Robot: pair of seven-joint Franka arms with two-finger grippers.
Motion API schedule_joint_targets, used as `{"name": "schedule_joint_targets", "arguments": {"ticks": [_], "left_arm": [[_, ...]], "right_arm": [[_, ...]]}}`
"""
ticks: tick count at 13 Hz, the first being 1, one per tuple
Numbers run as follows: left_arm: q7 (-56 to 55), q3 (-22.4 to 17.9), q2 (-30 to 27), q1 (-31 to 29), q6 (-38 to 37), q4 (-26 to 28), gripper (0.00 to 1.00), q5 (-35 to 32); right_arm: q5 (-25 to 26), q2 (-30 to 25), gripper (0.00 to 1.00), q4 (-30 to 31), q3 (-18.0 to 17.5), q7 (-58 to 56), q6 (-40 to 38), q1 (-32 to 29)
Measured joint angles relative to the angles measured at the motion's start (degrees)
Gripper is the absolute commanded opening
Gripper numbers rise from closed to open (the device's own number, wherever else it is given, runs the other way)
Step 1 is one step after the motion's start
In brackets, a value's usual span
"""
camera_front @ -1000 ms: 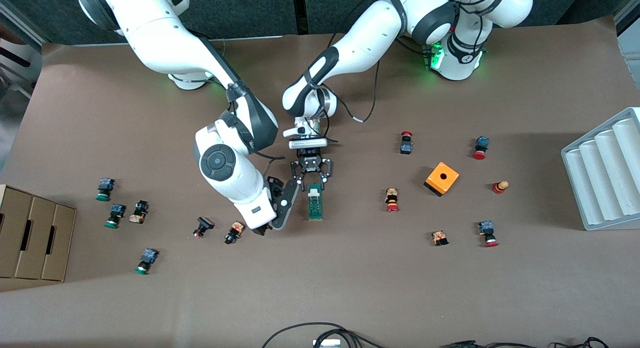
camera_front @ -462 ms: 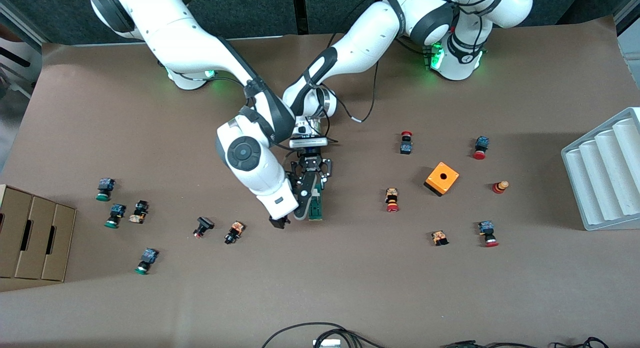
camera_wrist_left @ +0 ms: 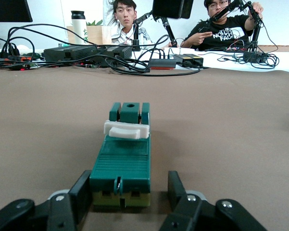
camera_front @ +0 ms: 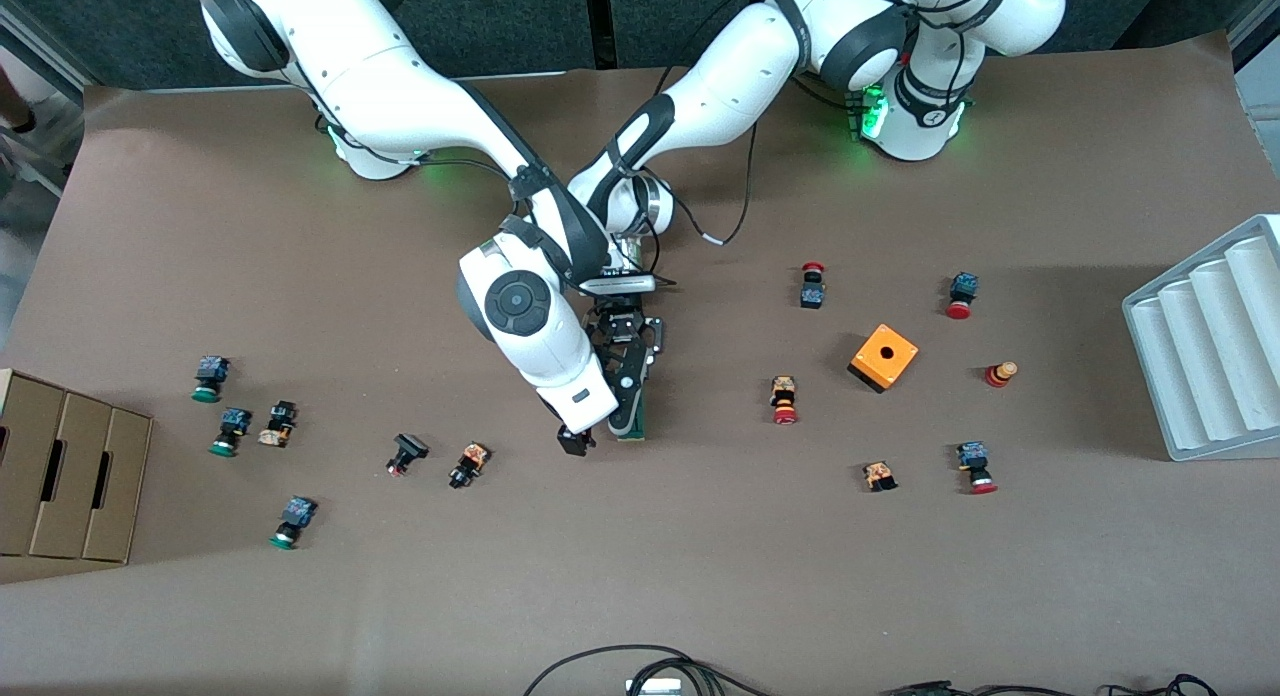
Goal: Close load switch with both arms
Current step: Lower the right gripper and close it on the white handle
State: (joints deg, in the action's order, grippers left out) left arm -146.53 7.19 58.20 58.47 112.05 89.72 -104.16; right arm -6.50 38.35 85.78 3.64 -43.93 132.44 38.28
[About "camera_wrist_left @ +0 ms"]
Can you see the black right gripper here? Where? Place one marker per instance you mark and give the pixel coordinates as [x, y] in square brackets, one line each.
[170, 8]

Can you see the small green digital display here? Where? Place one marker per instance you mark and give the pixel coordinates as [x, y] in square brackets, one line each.
[65, 45]

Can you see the green rail terminal block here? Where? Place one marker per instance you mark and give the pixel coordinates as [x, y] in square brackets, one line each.
[125, 166]

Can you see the brown wooden strip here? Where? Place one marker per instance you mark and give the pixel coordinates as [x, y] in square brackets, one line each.
[279, 47]

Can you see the wooden planter box with plant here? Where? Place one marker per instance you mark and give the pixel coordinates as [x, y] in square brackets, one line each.
[98, 34]

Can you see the brown paper table cover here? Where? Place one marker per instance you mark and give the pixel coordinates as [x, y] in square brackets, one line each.
[38, 120]

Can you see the large black power box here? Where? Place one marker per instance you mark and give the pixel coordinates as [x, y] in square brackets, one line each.
[69, 53]

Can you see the person in white jacket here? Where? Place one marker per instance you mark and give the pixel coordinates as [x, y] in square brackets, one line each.
[125, 16]

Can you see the black leader arm with base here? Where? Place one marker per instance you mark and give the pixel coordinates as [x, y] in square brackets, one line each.
[255, 36]

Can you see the black monitor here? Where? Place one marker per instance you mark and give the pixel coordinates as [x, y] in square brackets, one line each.
[9, 9]

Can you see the black hub red base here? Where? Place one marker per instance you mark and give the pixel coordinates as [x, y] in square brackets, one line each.
[162, 63]

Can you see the orange black device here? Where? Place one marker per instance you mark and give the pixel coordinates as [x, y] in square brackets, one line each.
[21, 58]

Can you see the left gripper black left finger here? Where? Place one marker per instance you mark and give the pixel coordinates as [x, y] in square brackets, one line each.
[62, 209]

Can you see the black power adapter brick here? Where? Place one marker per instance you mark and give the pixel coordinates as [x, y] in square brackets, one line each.
[196, 59]
[181, 57]

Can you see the person in black t-shirt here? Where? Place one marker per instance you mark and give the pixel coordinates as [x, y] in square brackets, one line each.
[221, 36]

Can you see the white thermos black lid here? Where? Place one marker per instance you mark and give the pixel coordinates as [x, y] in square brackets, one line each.
[78, 31]

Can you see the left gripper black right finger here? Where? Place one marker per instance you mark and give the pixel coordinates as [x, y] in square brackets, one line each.
[194, 214]

